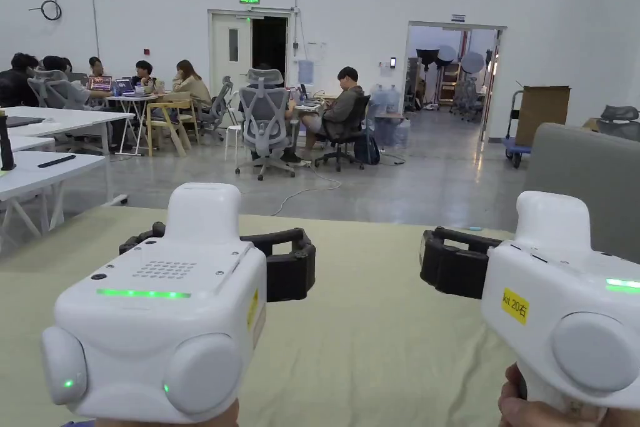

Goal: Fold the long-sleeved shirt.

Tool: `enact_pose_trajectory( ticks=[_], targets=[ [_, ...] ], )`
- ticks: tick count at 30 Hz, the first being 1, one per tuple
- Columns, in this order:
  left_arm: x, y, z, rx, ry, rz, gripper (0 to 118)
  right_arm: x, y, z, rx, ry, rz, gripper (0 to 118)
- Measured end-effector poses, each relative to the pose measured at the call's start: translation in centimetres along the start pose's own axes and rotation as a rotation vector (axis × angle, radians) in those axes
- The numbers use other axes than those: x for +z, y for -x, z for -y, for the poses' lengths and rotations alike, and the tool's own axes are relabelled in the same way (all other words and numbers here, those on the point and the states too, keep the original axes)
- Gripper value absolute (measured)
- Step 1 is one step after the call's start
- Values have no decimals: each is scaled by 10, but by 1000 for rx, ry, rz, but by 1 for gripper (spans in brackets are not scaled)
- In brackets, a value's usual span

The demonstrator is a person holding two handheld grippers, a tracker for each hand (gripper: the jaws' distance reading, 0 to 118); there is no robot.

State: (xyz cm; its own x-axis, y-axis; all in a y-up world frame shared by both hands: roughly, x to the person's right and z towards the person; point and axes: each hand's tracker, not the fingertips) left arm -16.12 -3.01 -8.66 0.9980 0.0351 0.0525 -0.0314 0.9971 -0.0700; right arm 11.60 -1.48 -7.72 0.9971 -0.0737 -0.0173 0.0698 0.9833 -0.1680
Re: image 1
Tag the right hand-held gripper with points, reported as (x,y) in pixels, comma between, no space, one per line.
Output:
(565,307)

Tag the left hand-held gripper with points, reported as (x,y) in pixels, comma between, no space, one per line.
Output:
(150,317)

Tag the person's left hand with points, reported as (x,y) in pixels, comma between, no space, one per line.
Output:
(200,421)

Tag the person's right hand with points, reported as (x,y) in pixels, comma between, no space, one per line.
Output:
(530,412)

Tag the bed with pale green sheet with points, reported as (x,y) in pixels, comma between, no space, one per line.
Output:
(365,337)

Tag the grey padded headboard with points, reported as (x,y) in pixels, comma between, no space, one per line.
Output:
(565,162)

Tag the dark backpack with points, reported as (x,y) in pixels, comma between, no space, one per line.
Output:
(370,149)

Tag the group of water bottles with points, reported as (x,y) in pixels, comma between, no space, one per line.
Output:
(390,112)

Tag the cart with brown carton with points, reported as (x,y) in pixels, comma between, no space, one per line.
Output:
(542,114)

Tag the group of people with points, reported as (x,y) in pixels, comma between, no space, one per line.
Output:
(190,84)

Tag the white door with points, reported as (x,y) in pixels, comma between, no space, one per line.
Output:
(231,57)

